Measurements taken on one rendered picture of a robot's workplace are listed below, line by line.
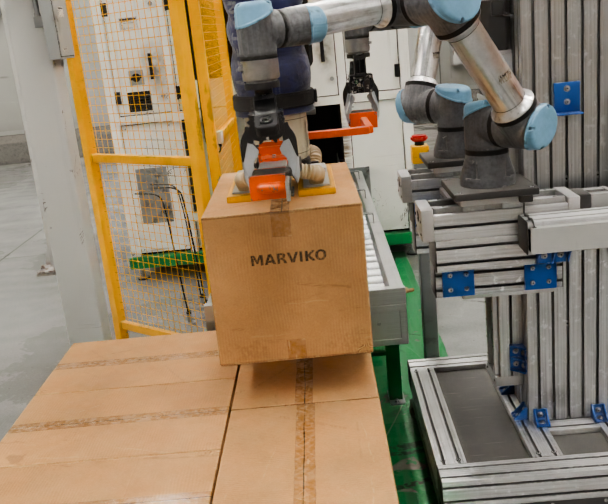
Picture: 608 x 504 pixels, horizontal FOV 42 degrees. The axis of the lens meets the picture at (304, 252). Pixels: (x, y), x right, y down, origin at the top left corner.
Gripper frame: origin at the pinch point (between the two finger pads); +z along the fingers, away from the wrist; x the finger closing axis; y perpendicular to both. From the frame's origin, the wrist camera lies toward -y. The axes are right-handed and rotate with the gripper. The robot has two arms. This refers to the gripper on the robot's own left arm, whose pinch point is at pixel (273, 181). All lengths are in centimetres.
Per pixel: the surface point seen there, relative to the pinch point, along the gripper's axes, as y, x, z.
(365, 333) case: 30, -17, 48
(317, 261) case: 29.9, -7.1, 27.4
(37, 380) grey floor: 188, 133, 121
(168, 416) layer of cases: 30, 37, 66
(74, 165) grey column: 173, 91, 18
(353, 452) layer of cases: 3, -11, 66
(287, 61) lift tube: 52, -5, -21
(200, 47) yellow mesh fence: 222, 37, -23
